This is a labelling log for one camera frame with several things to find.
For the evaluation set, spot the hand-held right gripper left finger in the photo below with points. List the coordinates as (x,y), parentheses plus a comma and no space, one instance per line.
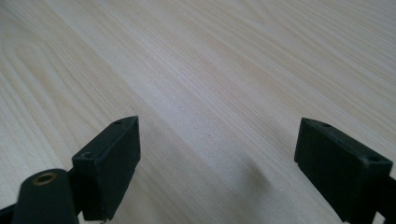
(107,168)

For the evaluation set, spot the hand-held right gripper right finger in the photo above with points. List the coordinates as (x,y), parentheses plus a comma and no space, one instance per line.
(339,169)

